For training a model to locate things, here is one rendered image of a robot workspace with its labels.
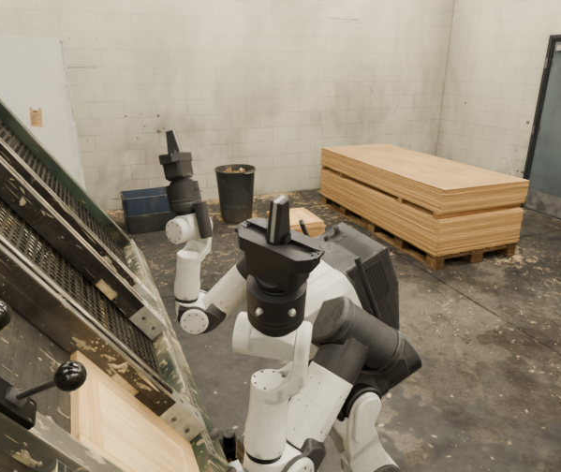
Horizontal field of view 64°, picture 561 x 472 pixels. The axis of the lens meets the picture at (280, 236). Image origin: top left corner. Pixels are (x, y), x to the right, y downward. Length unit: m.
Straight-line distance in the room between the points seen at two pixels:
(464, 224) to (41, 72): 4.10
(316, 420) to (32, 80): 4.34
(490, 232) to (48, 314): 4.27
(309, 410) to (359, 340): 0.16
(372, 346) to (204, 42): 5.73
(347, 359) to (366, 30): 6.62
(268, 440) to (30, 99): 4.35
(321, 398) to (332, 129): 6.36
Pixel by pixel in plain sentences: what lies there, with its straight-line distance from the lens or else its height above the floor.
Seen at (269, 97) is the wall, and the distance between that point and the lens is 6.62.
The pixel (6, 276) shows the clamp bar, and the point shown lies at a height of 1.42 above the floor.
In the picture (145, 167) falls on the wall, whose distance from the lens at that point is 6.35.
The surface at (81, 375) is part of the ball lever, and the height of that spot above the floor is 1.44.
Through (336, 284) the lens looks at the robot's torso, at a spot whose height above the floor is 1.36.
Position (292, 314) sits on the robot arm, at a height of 1.47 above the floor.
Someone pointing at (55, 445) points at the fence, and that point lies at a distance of 0.76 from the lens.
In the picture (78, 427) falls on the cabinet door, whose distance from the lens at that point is 0.89.
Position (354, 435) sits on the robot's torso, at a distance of 1.32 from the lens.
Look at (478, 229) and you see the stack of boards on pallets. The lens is 4.70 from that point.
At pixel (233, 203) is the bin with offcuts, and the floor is 0.26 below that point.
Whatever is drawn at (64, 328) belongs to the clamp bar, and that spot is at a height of 1.29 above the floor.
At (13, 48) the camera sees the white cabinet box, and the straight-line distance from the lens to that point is 4.85.
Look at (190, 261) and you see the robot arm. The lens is 1.25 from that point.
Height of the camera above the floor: 1.80
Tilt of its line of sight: 20 degrees down
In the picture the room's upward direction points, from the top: straight up
